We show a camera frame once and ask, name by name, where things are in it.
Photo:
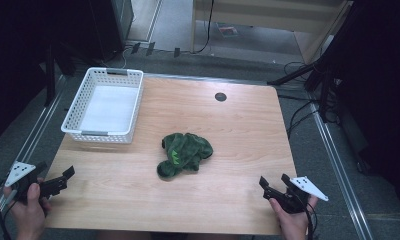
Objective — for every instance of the light wooden furniture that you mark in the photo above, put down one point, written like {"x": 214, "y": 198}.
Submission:
{"x": 271, "y": 13}

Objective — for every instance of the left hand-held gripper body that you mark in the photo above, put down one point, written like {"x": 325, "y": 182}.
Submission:
{"x": 19, "y": 171}

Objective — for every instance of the small black floor bracket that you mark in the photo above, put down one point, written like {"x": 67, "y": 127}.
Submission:
{"x": 135, "y": 48}
{"x": 150, "y": 48}
{"x": 177, "y": 52}

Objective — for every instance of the dark cabinet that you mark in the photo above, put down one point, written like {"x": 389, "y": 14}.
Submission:
{"x": 111, "y": 26}

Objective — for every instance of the red paper on floor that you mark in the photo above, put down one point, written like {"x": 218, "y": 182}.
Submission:
{"x": 228, "y": 30}

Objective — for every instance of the person's right hand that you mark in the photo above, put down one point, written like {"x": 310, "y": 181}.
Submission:
{"x": 294, "y": 225}

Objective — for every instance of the black tripod stand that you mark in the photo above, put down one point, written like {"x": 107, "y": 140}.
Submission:
{"x": 294, "y": 74}

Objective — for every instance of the black round table grommet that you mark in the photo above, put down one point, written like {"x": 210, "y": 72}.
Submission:
{"x": 220, "y": 97}

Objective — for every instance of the green plush garment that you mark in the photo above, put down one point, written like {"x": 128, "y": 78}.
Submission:
{"x": 184, "y": 153}

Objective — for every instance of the aluminium frame rail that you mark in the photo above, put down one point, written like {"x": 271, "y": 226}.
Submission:
{"x": 28, "y": 140}
{"x": 341, "y": 176}
{"x": 204, "y": 79}

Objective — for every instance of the person's left hand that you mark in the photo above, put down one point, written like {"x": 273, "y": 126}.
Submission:
{"x": 28, "y": 216}

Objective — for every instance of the black upright stand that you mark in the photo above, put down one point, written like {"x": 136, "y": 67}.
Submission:
{"x": 50, "y": 76}

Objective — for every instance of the white plastic basket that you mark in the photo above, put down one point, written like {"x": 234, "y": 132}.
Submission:
{"x": 109, "y": 108}

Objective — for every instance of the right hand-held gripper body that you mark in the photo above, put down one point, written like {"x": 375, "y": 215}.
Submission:
{"x": 294, "y": 201}

